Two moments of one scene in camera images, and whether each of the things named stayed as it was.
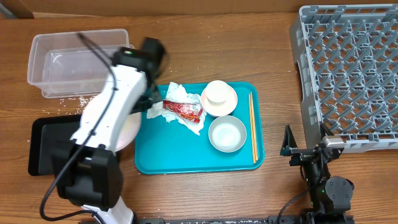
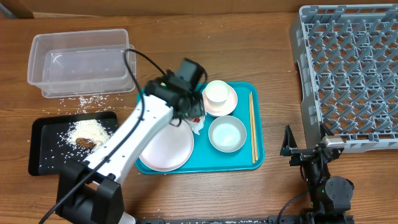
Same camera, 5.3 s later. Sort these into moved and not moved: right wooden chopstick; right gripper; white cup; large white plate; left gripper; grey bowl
Moved: left gripper; large white plate
Not moved: right gripper; right wooden chopstick; white cup; grey bowl
